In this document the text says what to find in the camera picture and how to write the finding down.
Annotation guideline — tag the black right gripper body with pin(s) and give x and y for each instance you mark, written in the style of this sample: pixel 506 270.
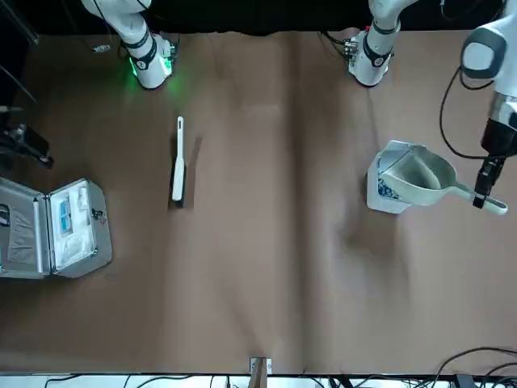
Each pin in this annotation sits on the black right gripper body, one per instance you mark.
pixel 14 139

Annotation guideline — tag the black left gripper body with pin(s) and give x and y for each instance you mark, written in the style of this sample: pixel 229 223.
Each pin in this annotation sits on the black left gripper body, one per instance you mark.
pixel 501 139

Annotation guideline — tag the pale green plastic dustpan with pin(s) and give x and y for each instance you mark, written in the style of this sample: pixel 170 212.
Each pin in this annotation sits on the pale green plastic dustpan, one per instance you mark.
pixel 420 178

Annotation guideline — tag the white brush with black bristles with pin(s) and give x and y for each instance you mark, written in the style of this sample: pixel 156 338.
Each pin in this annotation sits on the white brush with black bristles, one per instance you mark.
pixel 177 182

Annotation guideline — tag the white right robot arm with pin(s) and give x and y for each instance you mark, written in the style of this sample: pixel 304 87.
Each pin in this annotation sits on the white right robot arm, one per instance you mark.
pixel 143 52

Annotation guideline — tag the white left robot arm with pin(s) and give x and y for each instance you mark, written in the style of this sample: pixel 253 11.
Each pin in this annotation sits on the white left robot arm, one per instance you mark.
pixel 375 56

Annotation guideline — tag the blue white capsule heap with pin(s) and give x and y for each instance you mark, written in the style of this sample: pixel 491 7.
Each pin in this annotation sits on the blue white capsule heap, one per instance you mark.
pixel 383 190

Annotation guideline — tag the white trash can with lid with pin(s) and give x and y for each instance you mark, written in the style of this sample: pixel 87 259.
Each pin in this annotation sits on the white trash can with lid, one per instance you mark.
pixel 383 204

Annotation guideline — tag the white medicine bottle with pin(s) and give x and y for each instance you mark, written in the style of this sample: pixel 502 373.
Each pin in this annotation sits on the white medicine bottle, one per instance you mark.
pixel 82 198

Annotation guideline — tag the blue white medicine box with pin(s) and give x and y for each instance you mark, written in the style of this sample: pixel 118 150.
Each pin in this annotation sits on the blue white medicine box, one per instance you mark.
pixel 65 216

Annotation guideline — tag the open aluminium case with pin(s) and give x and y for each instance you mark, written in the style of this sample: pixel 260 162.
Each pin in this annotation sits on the open aluminium case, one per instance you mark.
pixel 28 242

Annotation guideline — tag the clear plastic packet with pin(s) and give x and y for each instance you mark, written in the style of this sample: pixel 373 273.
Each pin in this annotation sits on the clear plastic packet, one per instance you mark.
pixel 74 247

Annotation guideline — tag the aluminium frame post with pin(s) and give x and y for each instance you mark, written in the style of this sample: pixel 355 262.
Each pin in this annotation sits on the aluminium frame post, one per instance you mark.
pixel 260 368

